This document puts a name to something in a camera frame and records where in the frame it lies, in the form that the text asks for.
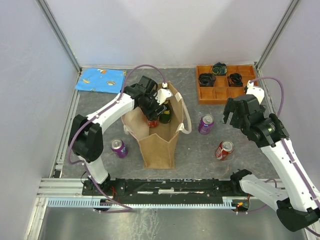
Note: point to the red cola can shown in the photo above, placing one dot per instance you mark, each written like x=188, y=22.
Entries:
x=224, y=149
x=152, y=123

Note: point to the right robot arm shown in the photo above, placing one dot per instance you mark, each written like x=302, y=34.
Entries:
x=297, y=206

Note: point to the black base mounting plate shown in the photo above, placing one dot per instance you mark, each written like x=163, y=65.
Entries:
x=171, y=191

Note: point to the blue patterned cloth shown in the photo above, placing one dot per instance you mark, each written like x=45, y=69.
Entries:
x=101, y=80

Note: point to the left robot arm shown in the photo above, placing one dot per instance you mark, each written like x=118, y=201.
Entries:
x=86, y=134

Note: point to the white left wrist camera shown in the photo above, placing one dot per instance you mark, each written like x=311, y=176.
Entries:
x=163, y=94

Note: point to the right aluminium frame post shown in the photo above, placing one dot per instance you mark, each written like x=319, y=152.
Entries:
x=293, y=4

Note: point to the green glass bottle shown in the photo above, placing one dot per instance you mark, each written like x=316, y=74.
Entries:
x=166, y=116

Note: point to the left aluminium frame post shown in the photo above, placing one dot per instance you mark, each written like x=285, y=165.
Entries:
x=44, y=6

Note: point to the purple soda can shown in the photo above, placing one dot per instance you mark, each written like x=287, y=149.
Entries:
x=119, y=147
x=206, y=123

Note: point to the orange wooden divided tray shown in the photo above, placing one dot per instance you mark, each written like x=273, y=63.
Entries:
x=221, y=91

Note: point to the light blue cable duct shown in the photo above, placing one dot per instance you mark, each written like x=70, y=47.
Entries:
x=65, y=202

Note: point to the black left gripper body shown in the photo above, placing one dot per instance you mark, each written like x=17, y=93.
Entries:
x=149, y=106

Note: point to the aluminium frame post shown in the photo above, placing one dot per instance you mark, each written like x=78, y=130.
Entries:
x=293, y=4
x=44, y=6

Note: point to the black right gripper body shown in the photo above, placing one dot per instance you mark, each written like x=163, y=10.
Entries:
x=236, y=121

